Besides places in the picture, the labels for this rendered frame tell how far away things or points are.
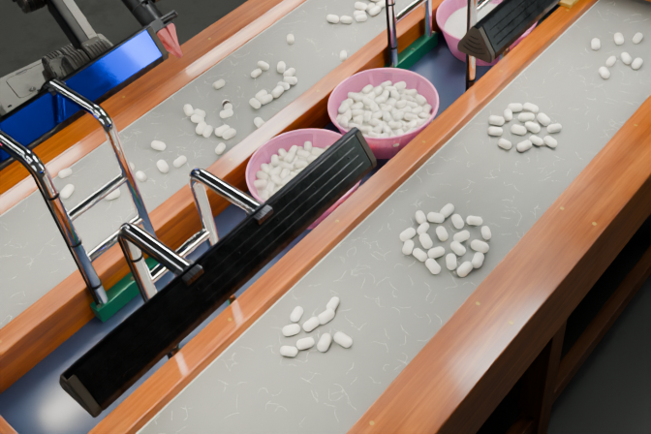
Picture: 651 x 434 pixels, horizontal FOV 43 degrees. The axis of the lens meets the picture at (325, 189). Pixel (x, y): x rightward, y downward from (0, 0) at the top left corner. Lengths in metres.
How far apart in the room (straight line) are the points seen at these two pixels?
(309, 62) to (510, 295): 0.91
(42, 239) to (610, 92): 1.36
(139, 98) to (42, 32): 1.93
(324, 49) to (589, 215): 0.87
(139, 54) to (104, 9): 2.35
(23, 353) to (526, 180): 1.10
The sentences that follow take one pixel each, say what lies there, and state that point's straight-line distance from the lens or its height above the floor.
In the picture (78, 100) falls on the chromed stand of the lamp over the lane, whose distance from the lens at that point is 1.60.
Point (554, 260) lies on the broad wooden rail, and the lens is 1.67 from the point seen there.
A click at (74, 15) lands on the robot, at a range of 2.42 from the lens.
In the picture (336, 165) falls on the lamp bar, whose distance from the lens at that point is 1.38.
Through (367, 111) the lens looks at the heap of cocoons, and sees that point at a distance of 2.02.
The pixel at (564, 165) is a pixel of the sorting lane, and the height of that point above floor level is 0.74.
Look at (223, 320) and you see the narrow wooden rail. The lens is 1.61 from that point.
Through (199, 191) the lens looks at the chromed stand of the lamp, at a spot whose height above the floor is 1.07.
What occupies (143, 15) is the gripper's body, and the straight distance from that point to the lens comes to 2.07.
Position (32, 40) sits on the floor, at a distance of 4.03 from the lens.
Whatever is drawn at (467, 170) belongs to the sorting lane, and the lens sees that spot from 1.86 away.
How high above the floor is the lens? 2.04
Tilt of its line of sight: 45 degrees down
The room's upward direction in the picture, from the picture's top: 8 degrees counter-clockwise
